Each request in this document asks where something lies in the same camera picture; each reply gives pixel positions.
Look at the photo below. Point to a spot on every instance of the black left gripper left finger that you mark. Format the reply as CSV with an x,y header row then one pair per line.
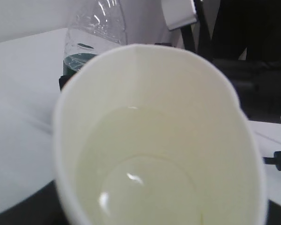
x,y
41,208

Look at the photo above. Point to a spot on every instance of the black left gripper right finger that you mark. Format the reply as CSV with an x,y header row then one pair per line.
x,y
274,213

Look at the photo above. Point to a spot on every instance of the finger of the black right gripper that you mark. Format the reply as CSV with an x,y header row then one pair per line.
x,y
63,80

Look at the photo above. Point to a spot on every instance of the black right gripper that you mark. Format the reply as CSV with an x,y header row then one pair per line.
x,y
245,45

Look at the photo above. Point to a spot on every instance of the clear water bottle green label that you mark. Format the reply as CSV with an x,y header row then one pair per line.
x,y
96,27

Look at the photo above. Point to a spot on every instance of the white paper cup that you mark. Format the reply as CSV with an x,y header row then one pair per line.
x,y
154,135

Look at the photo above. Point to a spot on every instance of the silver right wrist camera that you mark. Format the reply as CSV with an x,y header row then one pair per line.
x,y
178,13

